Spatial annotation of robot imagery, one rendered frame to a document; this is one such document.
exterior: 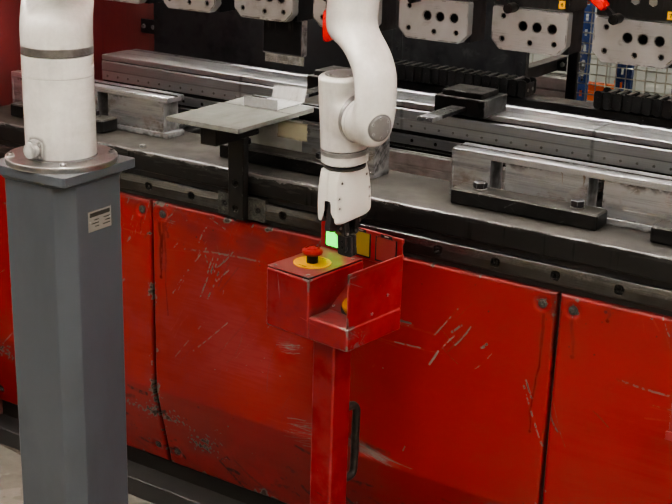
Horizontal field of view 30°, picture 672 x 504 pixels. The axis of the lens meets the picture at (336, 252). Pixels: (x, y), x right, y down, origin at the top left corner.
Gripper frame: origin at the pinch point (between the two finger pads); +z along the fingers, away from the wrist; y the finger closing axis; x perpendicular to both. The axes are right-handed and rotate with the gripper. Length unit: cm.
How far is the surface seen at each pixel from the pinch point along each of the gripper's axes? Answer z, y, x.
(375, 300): 10.6, -2.0, 4.7
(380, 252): 4.8, -9.7, -0.1
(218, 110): -14.6, -13.3, -45.0
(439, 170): 62, -193, -119
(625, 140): -8, -62, 22
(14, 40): -17, -24, -127
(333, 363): 24.2, 1.7, -2.6
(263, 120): -14.6, -13.3, -32.3
